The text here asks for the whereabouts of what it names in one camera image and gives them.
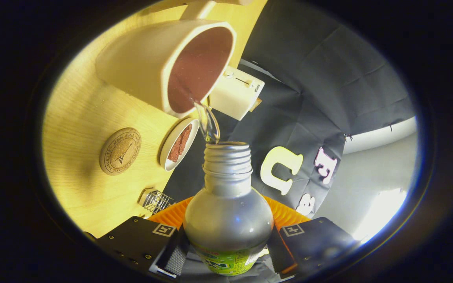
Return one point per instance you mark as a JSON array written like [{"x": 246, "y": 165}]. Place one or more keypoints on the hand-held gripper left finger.
[{"x": 173, "y": 257}]

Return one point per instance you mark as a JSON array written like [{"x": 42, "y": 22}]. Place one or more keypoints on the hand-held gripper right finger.
[{"x": 279, "y": 253}]

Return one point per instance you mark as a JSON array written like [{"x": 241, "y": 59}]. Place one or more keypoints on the silver juice bottle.
[{"x": 228, "y": 220}]

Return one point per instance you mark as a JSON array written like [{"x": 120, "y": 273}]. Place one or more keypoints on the round cork coaster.
[{"x": 120, "y": 151}]

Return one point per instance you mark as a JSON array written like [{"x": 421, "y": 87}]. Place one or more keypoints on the clear juice stream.
[{"x": 207, "y": 122}]

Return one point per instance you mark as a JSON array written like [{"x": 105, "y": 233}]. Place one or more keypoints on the cream cup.
[{"x": 140, "y": 63}]

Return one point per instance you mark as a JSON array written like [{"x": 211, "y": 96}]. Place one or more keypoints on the brown meat slice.
[
  {"x": 186, "y": 137},
  {"x": 174, "y": 151}
]

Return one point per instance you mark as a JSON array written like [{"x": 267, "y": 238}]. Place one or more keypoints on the white round plate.
[{"x": 166, "y": 151}]

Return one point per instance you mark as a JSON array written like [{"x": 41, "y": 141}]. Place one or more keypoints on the toast slice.
[{"x": 256, "y": 105}]

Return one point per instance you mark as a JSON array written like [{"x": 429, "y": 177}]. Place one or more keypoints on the white toaster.
[{"x": 234, "y": 96}]

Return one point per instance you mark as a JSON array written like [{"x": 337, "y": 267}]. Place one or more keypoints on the wooden table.
[{"x": 77, "y": 118}]

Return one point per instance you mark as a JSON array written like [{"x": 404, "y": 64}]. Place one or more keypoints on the black backdrop cloth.
[{"x": 313, "y": 78}]

